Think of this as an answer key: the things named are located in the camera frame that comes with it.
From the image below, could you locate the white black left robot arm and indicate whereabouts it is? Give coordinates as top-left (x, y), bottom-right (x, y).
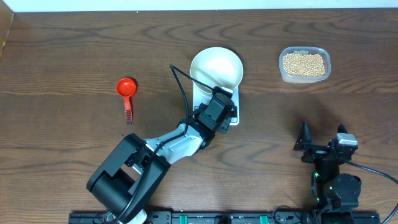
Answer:
top-left (86, 90), bottom-right (234, 223)

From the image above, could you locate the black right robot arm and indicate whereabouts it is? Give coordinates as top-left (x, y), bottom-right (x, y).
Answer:
top-left (293, 121), bottom-right (362, 223)

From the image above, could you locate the white digital kitchen scale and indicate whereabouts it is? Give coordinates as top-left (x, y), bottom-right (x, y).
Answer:
top-left (193, 83), bottom-right (240, 126)

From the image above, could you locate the cream round bowl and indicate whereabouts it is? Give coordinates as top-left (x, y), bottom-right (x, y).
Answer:
top-left (190, 47), bottom-right (244, 90)

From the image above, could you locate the red measuring scoop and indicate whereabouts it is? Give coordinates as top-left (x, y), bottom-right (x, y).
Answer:
top-left (116, 78), bottom-right (137, 124)

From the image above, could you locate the tan soybeans pile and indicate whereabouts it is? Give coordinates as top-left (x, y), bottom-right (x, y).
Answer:
top-left (282, 53), bottom-right (326, 77)

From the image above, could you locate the clear plastic container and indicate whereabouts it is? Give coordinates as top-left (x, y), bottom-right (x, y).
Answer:
top-left (279, 47), bottom-right (331, 84)

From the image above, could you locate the black right camera cable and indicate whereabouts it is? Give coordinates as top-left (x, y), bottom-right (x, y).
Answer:
top-left (341, 158), bottom-right (398, 224)

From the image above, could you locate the black camera cable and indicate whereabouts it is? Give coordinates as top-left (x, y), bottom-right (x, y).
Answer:
top-left (105, 63), bottom-right (217, 224)
top-left (341, 158), bottom-right (398, 224)

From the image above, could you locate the black left camera cable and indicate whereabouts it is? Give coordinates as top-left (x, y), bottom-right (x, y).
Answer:
top-left (105, 63), bottom-right (217, 224)

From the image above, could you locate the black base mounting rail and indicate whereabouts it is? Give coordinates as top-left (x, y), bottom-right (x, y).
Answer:
top-left (68, 210), bottom-right (382, 224)

